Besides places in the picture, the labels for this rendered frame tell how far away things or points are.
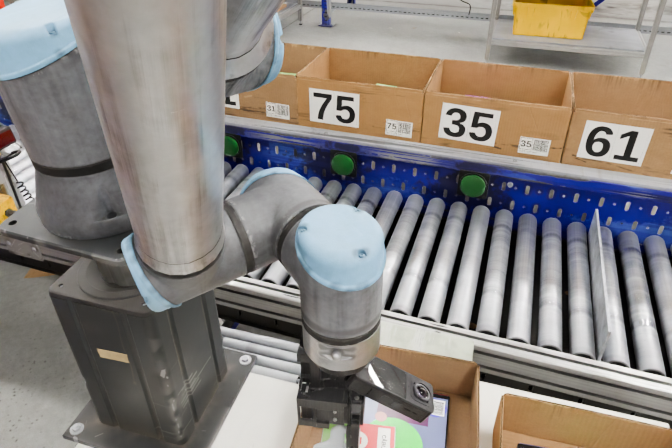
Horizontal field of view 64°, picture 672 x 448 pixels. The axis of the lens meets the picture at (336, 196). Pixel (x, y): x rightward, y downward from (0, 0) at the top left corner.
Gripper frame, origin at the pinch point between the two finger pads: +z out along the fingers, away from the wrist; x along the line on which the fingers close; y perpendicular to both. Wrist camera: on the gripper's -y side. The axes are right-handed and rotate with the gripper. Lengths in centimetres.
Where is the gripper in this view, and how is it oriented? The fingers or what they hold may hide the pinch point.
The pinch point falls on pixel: (356, 446)
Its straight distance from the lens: 81.6
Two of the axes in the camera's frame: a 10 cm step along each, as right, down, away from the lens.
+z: 0.1, 8.4, 5.4
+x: -1.3, 5.4, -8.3
